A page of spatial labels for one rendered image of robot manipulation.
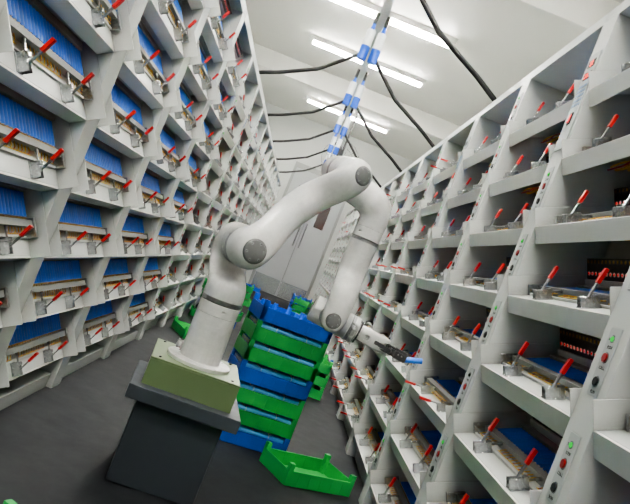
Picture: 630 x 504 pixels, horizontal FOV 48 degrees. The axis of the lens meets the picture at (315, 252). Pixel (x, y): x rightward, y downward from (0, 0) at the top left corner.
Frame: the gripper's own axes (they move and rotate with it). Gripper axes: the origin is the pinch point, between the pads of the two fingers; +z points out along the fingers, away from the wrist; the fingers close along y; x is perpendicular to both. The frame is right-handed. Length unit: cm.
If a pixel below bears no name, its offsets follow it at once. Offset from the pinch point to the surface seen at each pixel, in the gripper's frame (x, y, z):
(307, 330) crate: 12, 52, -26
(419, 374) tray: 4.3, 31.0, 15.6
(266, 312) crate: 13, 47, -43
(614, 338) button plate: -26, -105, 10
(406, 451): 26.8, 8.2, 18.7
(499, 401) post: -4.2, -38.7, 21.1
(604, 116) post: -83, -39, 9
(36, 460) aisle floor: 69, -33, -77
